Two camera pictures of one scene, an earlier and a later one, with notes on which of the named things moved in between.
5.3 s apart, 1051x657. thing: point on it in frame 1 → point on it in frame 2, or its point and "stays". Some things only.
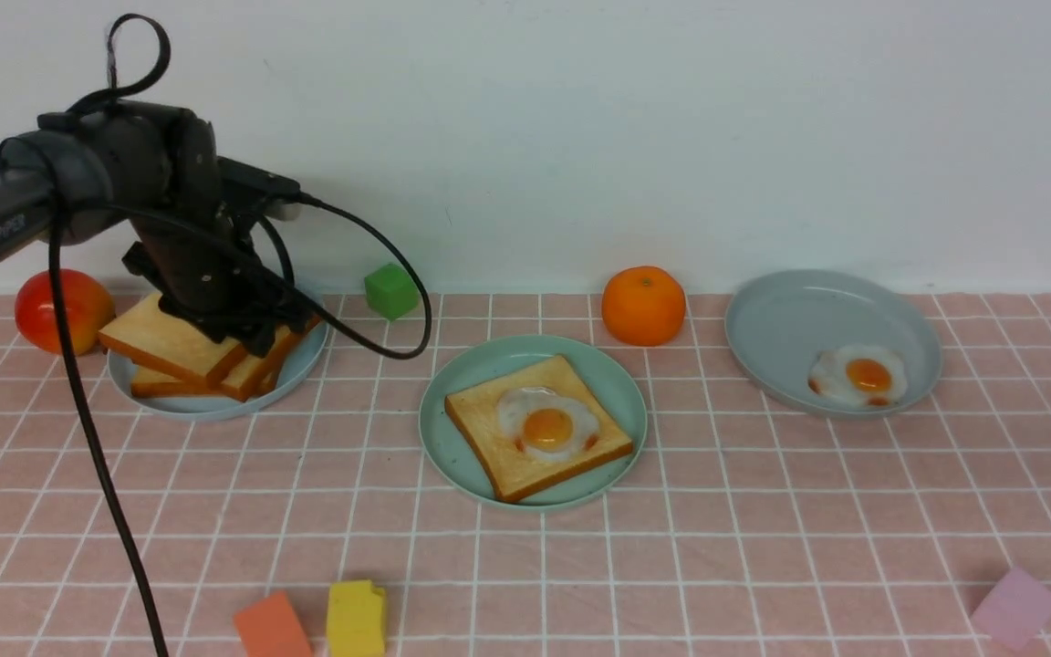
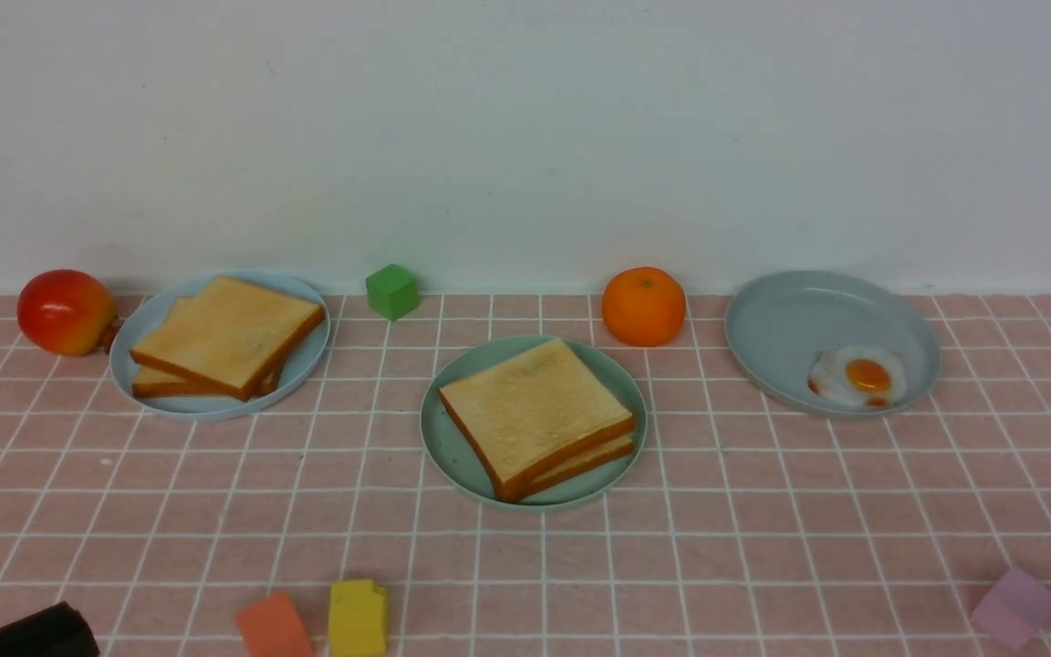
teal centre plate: (451, 454) stays
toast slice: (157, 333) → (534, 411)
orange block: (271, 627) stays
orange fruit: (643, 306) stays
